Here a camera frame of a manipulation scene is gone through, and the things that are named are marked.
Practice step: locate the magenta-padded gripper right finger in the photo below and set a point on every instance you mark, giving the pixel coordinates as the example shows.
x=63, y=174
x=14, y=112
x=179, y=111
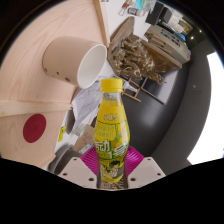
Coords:
x=135, y=160

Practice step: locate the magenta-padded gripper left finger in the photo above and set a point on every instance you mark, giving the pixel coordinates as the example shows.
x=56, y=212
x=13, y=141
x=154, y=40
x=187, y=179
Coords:
x=88, y=161

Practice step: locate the yellow drink bottle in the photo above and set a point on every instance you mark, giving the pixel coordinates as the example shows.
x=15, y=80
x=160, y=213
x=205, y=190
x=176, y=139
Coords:
x=111, y=133

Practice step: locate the grey plant saucer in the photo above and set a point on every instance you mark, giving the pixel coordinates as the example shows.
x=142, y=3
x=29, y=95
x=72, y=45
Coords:
x=61, y=156

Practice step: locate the yellow tube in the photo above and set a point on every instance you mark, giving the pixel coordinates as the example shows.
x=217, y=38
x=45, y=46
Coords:
x=62, y=133

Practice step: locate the flat round red coaster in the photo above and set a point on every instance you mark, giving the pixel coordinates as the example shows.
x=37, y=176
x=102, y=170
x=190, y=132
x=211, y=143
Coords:
x=34, y=128

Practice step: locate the wooden easel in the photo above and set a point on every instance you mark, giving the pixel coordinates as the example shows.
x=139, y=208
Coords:
x=131, y=95

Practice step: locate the light wooden drawing board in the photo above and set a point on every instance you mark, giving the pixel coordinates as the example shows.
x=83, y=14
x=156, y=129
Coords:
x=13, y=148
x=23, y=76

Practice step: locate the long ceiling strip light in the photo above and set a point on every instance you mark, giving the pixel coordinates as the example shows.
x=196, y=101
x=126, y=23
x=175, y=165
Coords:
x=210, y=116

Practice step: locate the golden brown relief sculpture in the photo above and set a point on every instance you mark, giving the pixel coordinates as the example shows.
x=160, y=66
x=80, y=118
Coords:
x=133, y=56

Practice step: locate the beige dotted cup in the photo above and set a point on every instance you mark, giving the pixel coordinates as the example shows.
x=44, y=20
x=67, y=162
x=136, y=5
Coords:
x=63, y=56

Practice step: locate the black case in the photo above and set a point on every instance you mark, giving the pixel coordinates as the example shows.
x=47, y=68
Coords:
x=167, y=15
x=154, y=13

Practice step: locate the dark wall screen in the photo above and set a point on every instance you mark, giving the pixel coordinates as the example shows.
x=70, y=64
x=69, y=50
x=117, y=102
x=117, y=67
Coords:
x=163, y=87

